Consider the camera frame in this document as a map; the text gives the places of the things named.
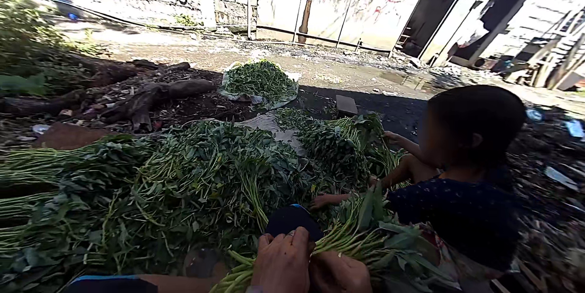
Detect person's left hand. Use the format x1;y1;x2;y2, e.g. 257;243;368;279
251;226;312;293

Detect person's right hand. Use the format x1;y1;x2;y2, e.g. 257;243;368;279
309;251;372;293

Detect bundle of leafy stems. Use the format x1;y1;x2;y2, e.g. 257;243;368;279
210;182;460;293

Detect person's legs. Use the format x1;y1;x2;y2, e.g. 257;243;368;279
62;204;324;293

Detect smaller pile of leafy greens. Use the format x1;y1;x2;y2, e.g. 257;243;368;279
275;108;410;193

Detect grey sack cloth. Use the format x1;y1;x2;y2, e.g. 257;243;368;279
235;111;309;157

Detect large pile of leafy greens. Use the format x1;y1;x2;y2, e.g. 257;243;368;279
0;120;316;293

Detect white plastic sheet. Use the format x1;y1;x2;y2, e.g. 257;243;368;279
220;60;300;110

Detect grey rectangular block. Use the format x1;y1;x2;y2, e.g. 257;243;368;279
335;95;359;115

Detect heap of light green leaves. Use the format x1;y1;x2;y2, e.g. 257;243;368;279
226;59;297;104

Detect brown tree log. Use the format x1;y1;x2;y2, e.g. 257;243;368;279
101;78;215;132

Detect reddish brown flat piece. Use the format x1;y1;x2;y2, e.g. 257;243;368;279
33;122;120;150

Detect white flat plastic scrap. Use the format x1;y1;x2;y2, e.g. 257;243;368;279
544;166;580;192

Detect pale blue plastic scrap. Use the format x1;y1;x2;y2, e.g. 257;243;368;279
565;119;585;139

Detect pile of wooden planks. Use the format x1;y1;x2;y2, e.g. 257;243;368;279
506;9;585;91

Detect green bush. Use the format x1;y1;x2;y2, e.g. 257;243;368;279
0;0;108;98

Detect long black hose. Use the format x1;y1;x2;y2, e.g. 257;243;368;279
0;0;392;54

